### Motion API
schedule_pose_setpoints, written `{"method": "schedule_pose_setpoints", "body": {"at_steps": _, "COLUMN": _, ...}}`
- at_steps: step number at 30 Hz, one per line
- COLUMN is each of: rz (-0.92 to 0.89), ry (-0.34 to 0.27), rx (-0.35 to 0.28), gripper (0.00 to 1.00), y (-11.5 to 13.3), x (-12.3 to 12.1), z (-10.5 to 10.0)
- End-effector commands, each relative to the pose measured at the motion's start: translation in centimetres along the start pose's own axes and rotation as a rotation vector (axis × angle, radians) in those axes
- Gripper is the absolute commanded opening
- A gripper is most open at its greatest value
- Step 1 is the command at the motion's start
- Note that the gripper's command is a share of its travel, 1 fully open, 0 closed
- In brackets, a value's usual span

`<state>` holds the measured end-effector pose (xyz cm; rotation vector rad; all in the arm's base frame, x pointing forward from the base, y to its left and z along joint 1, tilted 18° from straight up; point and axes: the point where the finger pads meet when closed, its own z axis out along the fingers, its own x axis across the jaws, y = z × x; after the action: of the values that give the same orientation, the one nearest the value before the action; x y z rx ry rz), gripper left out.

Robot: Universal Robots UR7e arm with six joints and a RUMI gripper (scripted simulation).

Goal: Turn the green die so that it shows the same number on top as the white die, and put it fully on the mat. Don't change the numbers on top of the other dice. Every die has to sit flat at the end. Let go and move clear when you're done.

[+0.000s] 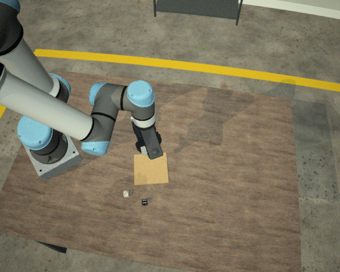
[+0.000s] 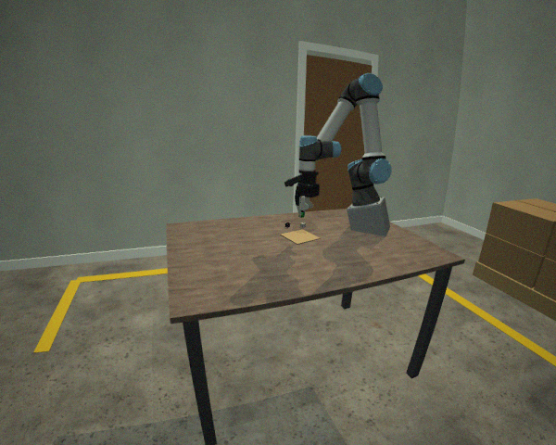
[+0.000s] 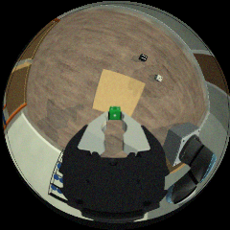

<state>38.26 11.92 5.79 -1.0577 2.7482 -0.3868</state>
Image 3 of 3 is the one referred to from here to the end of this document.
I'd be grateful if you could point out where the green die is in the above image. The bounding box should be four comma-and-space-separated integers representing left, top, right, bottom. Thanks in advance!
109, 106, 121, 120

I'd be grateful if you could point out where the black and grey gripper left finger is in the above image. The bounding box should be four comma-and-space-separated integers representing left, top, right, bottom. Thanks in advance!
58, 111, 109, 174

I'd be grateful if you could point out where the tan mat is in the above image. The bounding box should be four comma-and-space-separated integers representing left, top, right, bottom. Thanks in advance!
93, 69, 145, 117

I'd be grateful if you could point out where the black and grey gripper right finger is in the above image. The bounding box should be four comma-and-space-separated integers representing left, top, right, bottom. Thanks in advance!
120, 111, 170, 176

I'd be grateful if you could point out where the black die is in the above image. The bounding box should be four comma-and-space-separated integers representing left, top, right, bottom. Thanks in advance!
139, 54, 148, 61

